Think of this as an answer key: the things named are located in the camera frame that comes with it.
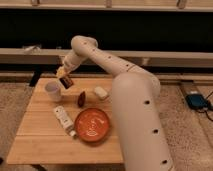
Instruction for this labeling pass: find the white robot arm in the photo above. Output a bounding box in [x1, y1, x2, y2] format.
[57, 35, 176, 171]

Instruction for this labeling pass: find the small red-brown object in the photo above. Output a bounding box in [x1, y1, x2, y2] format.
[77, 91, 86, 107]

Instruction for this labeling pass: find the white soap bar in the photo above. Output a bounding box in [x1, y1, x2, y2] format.
[93, 86, 109, 100]

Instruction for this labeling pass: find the white bottle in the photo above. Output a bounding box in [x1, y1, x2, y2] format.
[53, 106, 77, 137]

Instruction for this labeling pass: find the wooden table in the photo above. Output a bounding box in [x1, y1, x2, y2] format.
[7, 78, 122, 164]

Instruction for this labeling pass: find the orange bowl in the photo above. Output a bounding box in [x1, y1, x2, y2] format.
[74, 108, 110, 143]

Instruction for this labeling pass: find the blue device on floor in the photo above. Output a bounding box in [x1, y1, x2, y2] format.
[186, 94, 207, 110]

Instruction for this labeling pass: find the black cable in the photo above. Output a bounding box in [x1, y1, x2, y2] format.
[198, 91, 213, 123]

